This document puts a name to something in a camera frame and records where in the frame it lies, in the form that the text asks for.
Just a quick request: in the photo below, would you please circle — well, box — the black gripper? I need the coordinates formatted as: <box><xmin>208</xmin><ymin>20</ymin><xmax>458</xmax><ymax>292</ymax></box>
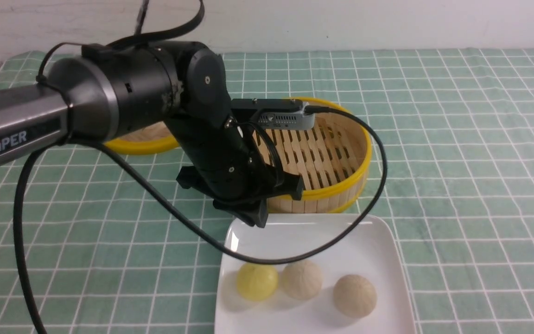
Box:
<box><xmin>165</xmin><ymin>111</ymin><xmax>305</xmax><ymax>228</ymax></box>

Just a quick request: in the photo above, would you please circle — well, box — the yellow steamed bun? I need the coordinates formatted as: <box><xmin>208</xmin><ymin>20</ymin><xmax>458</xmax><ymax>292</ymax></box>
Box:
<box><xmin>235</xmin><ymin>263</ymin><xmax>279</xmax><ymax>302</ymax></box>

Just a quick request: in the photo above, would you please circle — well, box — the white steamed bun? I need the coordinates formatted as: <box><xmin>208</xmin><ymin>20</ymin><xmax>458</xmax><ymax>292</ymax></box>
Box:
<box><xmin>333</xmin><ymin>274</ymin><xmax>378</xmax><ymax>319</ymax></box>
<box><xmin>280</xmin><ymin>260</ymin><xmax>324</xmax><ymax>301</ymax></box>

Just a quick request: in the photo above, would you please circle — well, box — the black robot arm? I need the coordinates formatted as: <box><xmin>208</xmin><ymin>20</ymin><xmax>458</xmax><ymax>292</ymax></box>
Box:
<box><xmin>0</xmin><ymin>41</ymin><xmax>305</xmax><ymax>228</ymax></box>

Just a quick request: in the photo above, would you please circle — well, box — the white square plate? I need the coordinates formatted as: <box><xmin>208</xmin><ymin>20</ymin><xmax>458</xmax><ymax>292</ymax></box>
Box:
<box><xmin>214</xmin><ymin>213</ymin><xmax>417</xmax><ymax>334</ymax></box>

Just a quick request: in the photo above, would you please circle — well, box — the yellow bamboo steamer basket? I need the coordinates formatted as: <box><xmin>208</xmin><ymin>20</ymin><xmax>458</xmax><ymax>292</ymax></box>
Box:
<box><xmin>267</xmin><ymin>113</ymin><xmax>373</xmax><ymax>213</ymax></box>

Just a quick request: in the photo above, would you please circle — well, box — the yellow bamboo steamer lid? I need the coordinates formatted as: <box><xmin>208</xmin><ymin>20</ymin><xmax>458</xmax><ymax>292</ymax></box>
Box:
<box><xmin>105</xmin><ymin>122</ymin><xmax>179</xmax><ymax>155</ymax></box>

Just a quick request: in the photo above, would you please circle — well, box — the green checked tablecloth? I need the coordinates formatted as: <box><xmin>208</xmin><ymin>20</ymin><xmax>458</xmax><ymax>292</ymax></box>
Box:
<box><xmin>23</xmin><ymin>49</ymin><xmax>534</xmax><ymax>334</ymax></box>

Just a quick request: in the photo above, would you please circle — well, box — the black camera cable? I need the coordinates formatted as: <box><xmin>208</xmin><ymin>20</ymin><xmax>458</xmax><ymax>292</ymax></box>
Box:
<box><xmin>13</xmin><ymin>0</ymin><xmax>388</xmax><ymax>334</ymax></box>

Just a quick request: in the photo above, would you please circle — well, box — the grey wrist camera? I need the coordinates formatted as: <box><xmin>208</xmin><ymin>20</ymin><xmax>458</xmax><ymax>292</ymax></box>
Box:
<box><xmin>231</xmin><ymin>98</ymin><xmax>315</xmax><ymax>131</ymax></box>

